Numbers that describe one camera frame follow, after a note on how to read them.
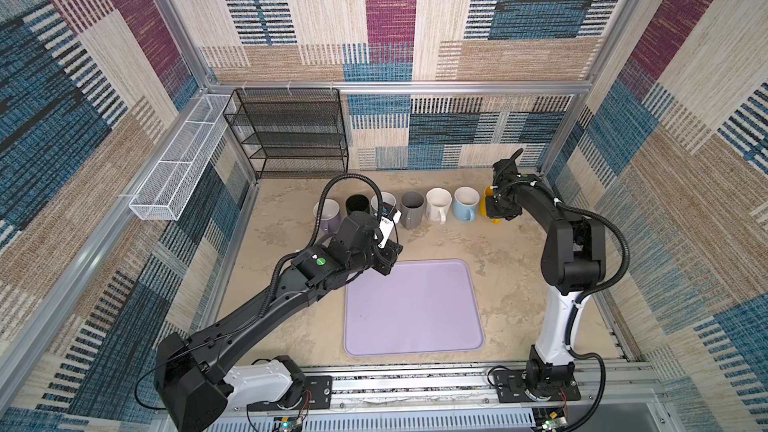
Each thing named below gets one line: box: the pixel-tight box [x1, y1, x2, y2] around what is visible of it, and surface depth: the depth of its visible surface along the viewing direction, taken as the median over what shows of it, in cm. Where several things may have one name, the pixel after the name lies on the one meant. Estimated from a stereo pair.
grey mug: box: [400, 190, 425, 230], surface depth 101 cm
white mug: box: [425, 187, 453, 225], surface depth 101 cm
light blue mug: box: [453, 186, 480, 222], surface depth 101 cm
